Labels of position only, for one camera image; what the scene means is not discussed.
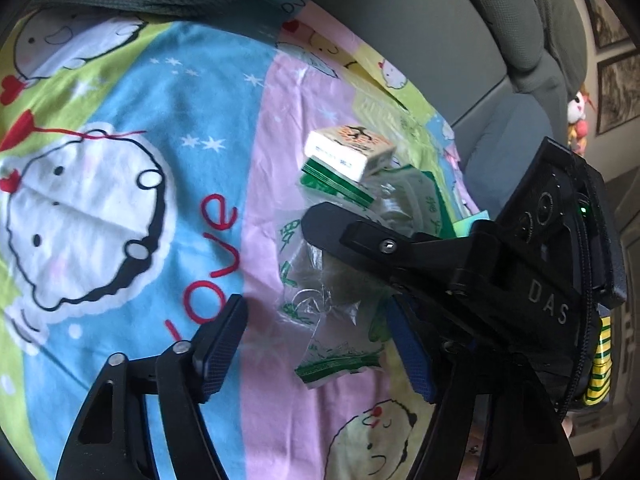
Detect flat green print plastic bag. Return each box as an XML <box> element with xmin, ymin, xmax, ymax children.
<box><xmin>375</xmin><ymin>165</ymin><xmax>458</xmax><ymax>239</ymax></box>
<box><xmin>299</xmin><ymin>157</ymin><xmax>376</xmax><ymax>207</ymax></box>

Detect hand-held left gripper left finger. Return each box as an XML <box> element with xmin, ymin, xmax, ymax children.
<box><xmin>55</xmin><ymin>294</ymin><xmax>249</xmax><ymax>480</ymax></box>

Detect grey sofa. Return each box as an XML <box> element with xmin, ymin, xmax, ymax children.
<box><xmin>260</xmin><ymin>0</ymin><xmax>607</xmax><ymax>211</ymax></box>

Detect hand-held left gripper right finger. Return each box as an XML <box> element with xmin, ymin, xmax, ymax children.
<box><xmin>387</xmin><ymin>295</ymin><xmax>581</xmax><ymax>480</ymax></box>

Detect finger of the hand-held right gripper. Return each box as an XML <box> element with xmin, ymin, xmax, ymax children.
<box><xmin>302</xmin><ymin>202</ymin><xmax>477</xmax><ymax>297</ymax></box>

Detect colourful plush toys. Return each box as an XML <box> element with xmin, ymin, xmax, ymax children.
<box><xmin>565</xmin><ymin>87</ymin><xmax>597</xmax><ymax>157</ymax></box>

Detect clear plastic bag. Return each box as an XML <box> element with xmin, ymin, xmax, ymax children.
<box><xmin>276</xmin><ymin>212</ymin><xmax>397</xmax><ymax>392</ymax></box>

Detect framed wall picture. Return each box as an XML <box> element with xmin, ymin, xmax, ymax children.
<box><xmin>595</xmin><ymin>52</ymin><xmax>640</xmax><ymax>137</ymax></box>
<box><xmin>575</xmin><ymin>0</ymin><xmax>640</xmax><ymax>52</ymax></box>

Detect yellow green striped cloth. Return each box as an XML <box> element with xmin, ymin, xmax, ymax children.
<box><xmin>582</xmin><ymin>316</ymin><xmax>614</xmax><ymax>407</ymax></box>

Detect cartoon printed blanket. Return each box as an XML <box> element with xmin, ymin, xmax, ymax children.
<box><xmin>0</xmin><ymin>0</ymin><xmax>493</xmax><ymax>480</ymax></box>

